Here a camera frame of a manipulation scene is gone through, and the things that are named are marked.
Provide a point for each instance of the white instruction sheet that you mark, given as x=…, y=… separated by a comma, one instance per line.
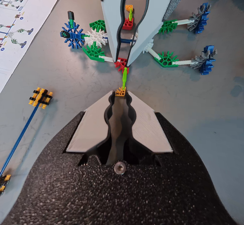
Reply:
x=9, y=57

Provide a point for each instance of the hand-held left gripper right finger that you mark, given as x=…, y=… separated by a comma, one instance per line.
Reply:
x=152, y=133

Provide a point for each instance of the multicoloured construction toy model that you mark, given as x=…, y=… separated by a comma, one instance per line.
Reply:
x=95, y=36

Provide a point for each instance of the black orange toy wheel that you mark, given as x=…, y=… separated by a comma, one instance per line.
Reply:
x=41, y=97
x=4, y=183

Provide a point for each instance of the small orange toy connector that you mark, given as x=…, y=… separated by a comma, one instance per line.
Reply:
x=129, y=7
x=120, y=92

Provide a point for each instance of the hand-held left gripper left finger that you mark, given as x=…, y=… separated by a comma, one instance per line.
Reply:
x=87, y=131

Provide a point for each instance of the lime green toy rod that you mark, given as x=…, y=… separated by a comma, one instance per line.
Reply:
x=130, y=13
x=124, y=77

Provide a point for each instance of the thin blue toy rod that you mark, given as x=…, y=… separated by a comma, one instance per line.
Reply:
x=19, y=137

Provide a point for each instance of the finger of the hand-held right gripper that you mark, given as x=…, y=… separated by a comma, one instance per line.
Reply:
x=112, y=9
x=158, y=6

